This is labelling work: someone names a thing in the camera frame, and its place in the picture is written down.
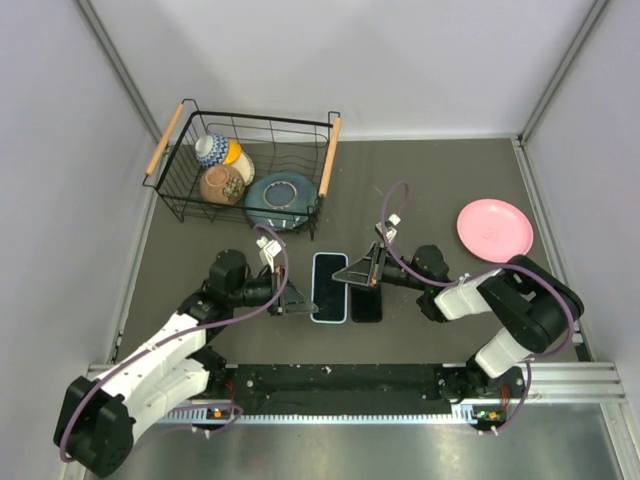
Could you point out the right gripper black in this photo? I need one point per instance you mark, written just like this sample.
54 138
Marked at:
360 271

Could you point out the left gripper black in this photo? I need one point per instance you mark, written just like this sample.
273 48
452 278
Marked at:
292 301

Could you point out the blue smartphone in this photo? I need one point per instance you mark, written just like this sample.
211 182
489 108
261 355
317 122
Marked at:
366 304

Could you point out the black smartphone face down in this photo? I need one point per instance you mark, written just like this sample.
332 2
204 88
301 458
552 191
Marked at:
330 295

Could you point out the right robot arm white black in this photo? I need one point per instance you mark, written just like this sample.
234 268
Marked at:
533 307

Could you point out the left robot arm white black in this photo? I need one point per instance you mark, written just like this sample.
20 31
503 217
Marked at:
102 419

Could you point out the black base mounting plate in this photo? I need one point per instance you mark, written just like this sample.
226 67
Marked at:
335 389

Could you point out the dark teal plate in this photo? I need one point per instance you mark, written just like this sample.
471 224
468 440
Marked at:
282 200

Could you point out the brown ceramic bowl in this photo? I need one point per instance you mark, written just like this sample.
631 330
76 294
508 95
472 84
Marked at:
222 184

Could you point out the pink plate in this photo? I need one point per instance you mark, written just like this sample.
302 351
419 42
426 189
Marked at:
494 230

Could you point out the beige bowl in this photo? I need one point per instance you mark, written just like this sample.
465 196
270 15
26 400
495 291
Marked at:
246 168

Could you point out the yellow bowl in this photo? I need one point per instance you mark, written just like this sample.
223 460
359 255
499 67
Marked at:
233 153

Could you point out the blue white patterned bowl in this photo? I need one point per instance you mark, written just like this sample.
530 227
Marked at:
212 149

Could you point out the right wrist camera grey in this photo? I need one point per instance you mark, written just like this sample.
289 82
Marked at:
387 230

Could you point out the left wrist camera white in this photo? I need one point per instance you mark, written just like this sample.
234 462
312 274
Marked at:
269 249

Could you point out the black wire dish basket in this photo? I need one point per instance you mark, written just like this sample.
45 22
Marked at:
273 143

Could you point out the grey slotted cable duct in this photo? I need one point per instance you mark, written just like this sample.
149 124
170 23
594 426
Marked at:
459 414

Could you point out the aluminium frame rail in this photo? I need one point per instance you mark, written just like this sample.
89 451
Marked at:
573 383

